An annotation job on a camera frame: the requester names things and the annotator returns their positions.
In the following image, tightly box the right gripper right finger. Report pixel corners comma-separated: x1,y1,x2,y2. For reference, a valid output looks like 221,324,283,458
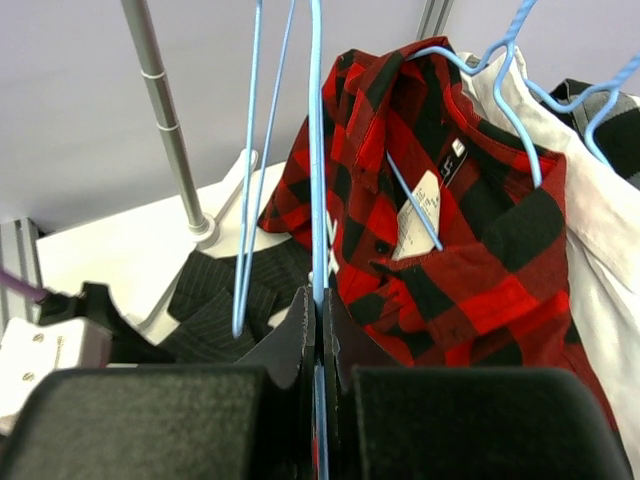
322,290,632,479

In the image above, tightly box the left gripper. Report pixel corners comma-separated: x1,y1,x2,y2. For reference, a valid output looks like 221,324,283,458
39,282,175,364

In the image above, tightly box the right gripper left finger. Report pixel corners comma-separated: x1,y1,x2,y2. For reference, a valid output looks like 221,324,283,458
1,287,315,479

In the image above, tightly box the dark pinstriped shirt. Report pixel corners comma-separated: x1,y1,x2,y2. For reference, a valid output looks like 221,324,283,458
159,242,314,364

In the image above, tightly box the blue hanger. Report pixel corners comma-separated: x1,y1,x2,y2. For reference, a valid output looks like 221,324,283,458
384,0,546,251
231,0,296,339
308,1,330,479
525,55,639,179

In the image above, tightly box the red black plaid shirt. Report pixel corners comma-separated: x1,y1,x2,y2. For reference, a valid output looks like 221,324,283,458
257,35,624,441

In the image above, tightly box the white shirt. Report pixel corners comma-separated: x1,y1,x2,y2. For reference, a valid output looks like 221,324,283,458
457,47,640,446

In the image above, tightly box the grey black checked shirt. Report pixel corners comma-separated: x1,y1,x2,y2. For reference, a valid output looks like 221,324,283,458
555,92,640,189

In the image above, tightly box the metal clothes rack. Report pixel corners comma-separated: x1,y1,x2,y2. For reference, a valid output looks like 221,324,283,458
119,0,291,346

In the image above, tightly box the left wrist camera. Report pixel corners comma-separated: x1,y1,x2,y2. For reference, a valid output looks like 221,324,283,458
1,317,112,436

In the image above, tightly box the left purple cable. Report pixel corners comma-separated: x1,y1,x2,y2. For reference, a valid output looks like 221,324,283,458
0,267,51,306

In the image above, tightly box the aluminium rail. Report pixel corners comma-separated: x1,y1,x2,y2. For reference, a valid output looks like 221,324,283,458
1,218,42,334

